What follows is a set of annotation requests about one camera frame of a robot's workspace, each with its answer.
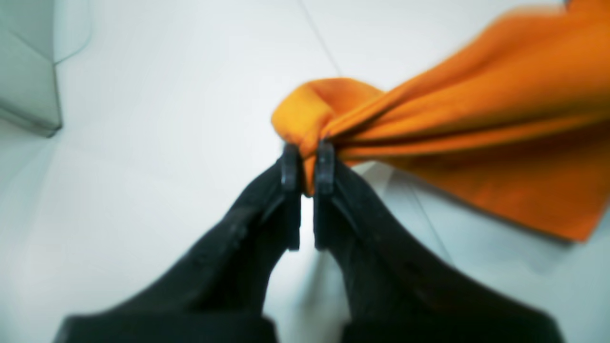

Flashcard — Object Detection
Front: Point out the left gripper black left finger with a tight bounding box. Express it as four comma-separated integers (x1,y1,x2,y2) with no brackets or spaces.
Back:
54,145,302,343

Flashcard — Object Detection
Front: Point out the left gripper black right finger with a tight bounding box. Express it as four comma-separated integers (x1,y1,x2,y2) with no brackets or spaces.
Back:
314,141,564,343

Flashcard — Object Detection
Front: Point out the orange t-shirt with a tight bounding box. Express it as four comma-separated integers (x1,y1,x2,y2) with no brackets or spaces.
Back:
272,0,610,242

